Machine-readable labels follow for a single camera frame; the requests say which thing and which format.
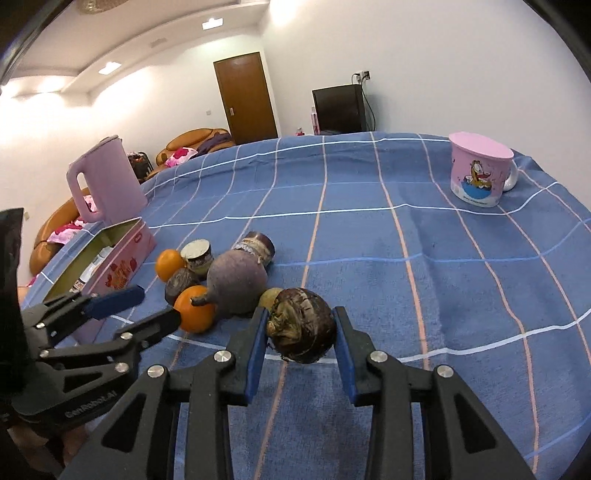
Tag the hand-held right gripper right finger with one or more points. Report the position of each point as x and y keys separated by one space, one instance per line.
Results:
x=345 y=355

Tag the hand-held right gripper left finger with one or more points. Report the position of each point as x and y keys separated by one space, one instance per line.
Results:
x=256 y=350

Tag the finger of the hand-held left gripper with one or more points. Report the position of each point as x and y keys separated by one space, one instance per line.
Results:
x=157 y=323
x=115 y=300

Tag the pink tin box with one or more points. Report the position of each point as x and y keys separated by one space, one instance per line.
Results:
x=124 y=263

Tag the orange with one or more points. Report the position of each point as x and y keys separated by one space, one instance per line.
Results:
x=196 y=314
x=168 y=264

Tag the dark brown round fruit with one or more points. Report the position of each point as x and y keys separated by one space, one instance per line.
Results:
x=302 y=325

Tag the green kiwi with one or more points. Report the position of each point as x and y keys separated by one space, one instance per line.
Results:
x=268 y=297

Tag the dark striped cylinder can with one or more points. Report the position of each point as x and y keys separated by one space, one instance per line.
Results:
x=257 y=245

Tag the large purple round fruit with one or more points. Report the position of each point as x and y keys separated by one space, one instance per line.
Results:
x=238 y=281

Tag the small jar with cream lid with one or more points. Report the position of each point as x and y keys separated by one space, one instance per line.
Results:
x=197 y=256

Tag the orange leather sofa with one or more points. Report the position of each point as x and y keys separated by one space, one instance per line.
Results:
x=189 y=141
x=44 y=244

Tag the pink electric kettle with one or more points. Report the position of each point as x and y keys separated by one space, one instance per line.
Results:
x=113 y=180

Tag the pink floral cushion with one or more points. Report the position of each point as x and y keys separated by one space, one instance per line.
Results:
x=181 y=157

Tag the purple blanket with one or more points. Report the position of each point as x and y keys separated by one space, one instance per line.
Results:
x=214 y=142

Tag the pink cartoon mug with lid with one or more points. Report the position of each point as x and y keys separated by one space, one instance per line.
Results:
x=478 y=173

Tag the recessed ceiling light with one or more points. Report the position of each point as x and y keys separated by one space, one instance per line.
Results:
x=108 y=68
x=212 y=22

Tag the brown wooden door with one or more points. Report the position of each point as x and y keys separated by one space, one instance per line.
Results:
x=247 y=99

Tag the black television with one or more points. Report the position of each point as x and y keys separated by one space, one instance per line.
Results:
x=339 y=108

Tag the round ceiling lamp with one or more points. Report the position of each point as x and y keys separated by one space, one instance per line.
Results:
x=93 y=4

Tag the wall socket with plug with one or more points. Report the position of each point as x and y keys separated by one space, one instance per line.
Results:
x=362 y=75

